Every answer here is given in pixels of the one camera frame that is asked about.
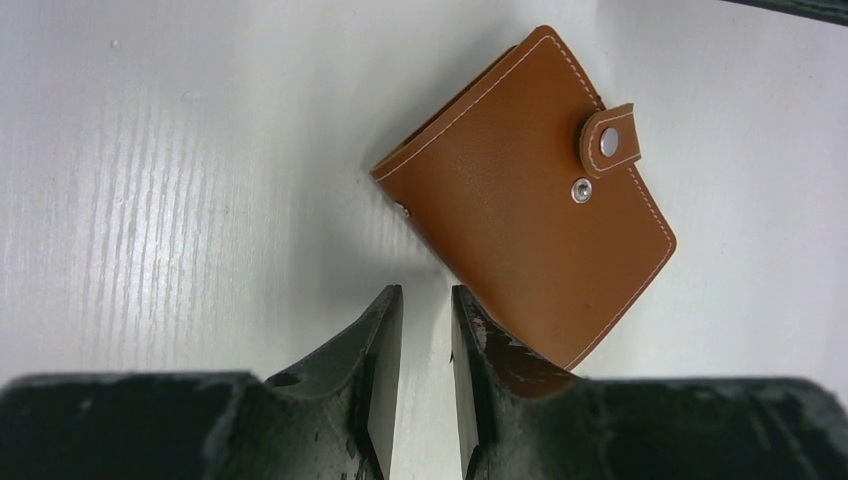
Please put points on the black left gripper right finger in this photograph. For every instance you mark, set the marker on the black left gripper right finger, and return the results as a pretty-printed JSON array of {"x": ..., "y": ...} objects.
[{"x": 522, "y": 417}]

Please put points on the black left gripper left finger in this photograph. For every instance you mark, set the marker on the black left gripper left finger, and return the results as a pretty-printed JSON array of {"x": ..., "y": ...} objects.
[{"x": 330, "y": 415}]

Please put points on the brown leather card holder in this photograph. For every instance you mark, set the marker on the brown leather card holder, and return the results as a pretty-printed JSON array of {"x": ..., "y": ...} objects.
[{"x": 525, "y": 185}]

